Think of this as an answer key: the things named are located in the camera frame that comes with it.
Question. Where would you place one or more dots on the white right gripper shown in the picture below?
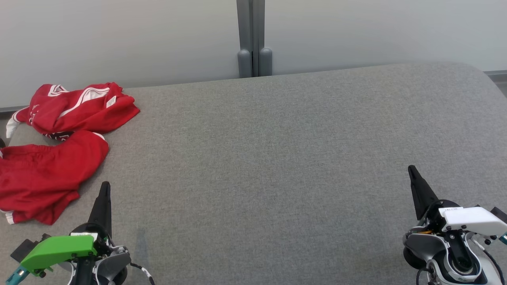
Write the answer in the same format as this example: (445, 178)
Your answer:
(471, 219)

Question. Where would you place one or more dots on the red shirt with white panels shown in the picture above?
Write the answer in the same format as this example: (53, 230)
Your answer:
(79, 111)

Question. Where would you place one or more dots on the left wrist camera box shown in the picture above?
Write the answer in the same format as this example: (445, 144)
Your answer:
(24, 248)

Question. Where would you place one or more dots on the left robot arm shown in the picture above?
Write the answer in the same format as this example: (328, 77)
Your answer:
(117, 263)

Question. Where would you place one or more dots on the grey partition post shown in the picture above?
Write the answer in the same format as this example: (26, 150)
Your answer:
(244, 39)
(263, 39)

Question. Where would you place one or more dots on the red shorts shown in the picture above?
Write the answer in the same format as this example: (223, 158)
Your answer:
(43, 178)

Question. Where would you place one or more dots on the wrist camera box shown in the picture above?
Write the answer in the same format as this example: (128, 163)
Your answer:
(500, 214)
(24, 248)

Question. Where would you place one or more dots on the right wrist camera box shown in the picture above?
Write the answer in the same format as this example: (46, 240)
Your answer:
(500, 214)

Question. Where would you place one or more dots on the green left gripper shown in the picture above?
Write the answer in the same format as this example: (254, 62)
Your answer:
(59, 249)

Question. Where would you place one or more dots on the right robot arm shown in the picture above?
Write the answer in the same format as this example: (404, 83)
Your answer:
(424, 245)

